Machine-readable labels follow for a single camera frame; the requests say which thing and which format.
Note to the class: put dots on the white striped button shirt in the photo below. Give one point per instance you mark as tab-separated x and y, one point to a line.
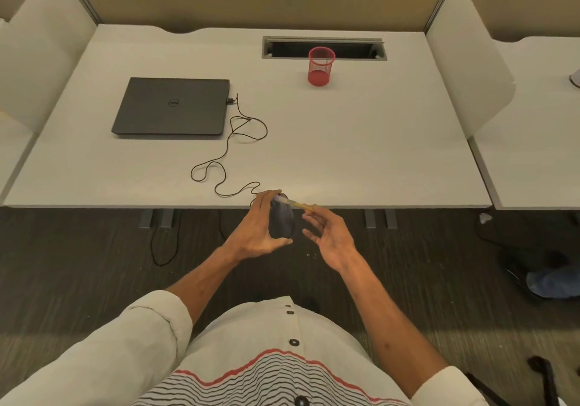
253	365

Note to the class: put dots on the white desk divider panel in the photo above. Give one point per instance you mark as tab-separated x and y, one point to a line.
469	61
43	52

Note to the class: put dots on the black computer mouse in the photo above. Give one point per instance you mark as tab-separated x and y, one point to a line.
281	220

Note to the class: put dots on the person's right thumb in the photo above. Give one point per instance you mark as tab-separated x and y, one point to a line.
325	212

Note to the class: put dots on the person's left thumb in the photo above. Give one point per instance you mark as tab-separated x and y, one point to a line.
278	243

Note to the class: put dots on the person's right forearm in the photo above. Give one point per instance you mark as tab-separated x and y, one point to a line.
389	328

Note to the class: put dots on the white paper scrap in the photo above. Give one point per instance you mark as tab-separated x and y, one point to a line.
485	218

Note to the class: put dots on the person's left hand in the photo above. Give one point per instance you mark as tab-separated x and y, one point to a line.
251	238

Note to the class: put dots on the dark grey closed laptop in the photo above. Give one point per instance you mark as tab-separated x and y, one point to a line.
174	106

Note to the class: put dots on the person's right hand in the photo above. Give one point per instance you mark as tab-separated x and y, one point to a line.
337	242

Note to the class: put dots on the white rounded object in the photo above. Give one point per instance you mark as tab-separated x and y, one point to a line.
576	78

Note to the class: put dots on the grey desk leg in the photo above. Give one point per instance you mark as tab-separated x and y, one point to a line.
370	218
145	219
391	218
166	218

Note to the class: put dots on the red mesh pen cup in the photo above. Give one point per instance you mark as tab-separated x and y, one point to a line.
320	72

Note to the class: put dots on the thin yellow strip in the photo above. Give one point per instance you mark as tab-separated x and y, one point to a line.
292	202

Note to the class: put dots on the black chair part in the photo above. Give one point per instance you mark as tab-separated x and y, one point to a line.
546	374

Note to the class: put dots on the person's left forearm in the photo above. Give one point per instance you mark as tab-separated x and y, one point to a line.
204	279

